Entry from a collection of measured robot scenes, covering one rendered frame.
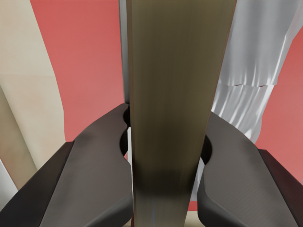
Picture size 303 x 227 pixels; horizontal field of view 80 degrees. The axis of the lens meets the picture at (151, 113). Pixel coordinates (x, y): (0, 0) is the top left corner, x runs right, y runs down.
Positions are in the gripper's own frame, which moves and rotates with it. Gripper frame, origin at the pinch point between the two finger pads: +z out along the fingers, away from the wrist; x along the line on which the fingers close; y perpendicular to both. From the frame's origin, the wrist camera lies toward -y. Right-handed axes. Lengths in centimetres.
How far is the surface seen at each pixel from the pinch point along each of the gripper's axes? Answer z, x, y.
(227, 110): 4.6, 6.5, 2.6
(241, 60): 4.9, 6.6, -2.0
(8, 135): 3.7, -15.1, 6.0
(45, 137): 5.3, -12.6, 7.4
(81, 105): 5.3, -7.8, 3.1
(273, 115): 5.3, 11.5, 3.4
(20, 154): 4.1, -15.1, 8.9
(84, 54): 5.3, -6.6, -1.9
